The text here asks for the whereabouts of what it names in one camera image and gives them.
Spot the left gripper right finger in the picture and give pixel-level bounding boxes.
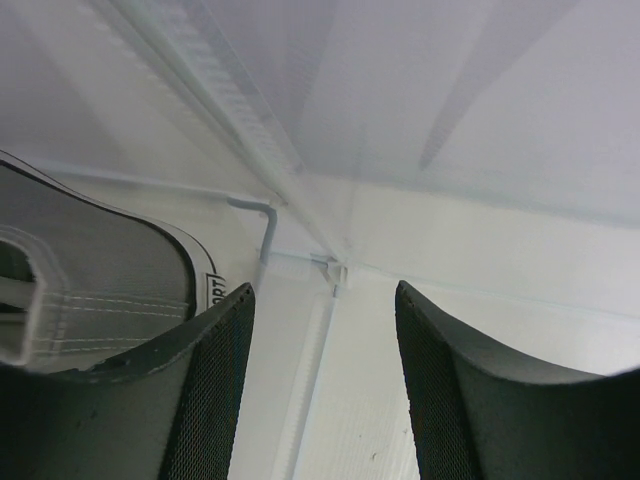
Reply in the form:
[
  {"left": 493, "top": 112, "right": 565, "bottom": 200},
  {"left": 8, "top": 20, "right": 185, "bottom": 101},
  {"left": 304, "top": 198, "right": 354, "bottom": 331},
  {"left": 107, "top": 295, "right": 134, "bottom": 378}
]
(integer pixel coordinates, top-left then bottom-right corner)
[{"left": 395, "top": 282, "right": 639, "bottom": 479}]

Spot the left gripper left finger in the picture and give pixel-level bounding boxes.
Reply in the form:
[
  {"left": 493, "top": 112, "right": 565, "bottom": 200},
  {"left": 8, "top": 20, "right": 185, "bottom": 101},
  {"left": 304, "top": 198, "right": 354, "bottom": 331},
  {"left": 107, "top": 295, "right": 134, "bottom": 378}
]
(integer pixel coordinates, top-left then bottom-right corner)
[{"left": 1, "top": 284, "right": 255, "bottom": 479}]

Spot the grey sneaker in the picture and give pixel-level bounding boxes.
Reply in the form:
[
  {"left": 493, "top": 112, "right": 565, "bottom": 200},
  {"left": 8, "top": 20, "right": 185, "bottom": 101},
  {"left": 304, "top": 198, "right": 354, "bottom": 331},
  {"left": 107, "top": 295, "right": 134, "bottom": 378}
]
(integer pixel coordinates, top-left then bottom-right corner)
[{"left": 1, "top": 153, "right": 226, "bottom": 373}]

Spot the white plastic shoe cabinet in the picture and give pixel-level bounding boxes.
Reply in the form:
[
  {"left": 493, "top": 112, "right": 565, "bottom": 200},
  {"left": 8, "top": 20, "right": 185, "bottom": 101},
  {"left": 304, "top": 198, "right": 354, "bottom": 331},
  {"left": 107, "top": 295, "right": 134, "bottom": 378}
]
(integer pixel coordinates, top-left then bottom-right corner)
[{"left": 1, "top": 1, "right": 639, "bottom": 479}]

